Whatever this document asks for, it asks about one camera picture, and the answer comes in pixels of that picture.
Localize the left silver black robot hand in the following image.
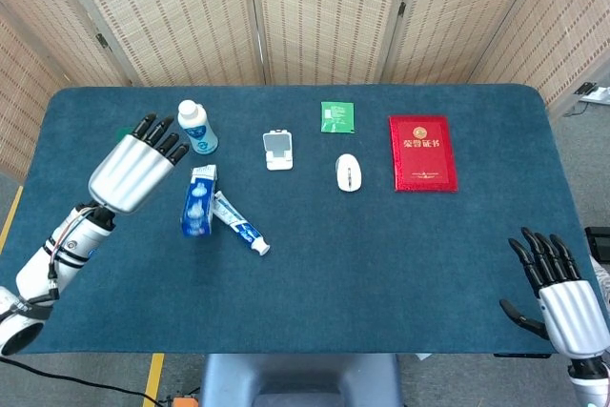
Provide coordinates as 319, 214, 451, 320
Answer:
88, 113, 191, 215

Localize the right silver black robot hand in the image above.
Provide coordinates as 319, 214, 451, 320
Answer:
498, 227, 610, 358

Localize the blue white toothpaste box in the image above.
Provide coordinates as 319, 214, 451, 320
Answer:
179, 164, 219, 238

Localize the blue white toothpaste tube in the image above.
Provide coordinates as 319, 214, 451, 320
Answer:
212, 191, 272, 257

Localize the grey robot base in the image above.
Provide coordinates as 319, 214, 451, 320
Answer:
199, 354, 402, 407

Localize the black plastic tray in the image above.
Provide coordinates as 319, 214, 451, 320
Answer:
584, 226, 610, 258

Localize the small white box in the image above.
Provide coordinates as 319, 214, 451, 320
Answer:
262, 129, 295, 172

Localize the white shoe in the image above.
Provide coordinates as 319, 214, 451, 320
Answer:
590, 256, 610, 306

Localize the white blue plastic bottle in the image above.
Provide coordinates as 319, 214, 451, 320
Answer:
177, 99, 219, 156

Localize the green sachet packet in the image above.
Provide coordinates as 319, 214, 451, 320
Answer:
319, 101, 356, 134

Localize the red certificate booklet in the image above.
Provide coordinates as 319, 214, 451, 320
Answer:
388, 114, 459, 193

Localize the blue felt table cover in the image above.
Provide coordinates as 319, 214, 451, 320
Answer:
0, 85, 601, 356

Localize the white computer mouse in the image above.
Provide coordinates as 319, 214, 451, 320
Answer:
335, 153, 363, 193

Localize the bamboo folding screen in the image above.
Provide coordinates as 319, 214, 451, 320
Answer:
0, 0, 610, 179

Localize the black floor cable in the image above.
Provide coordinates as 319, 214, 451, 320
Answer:
0, 356, 166, 407

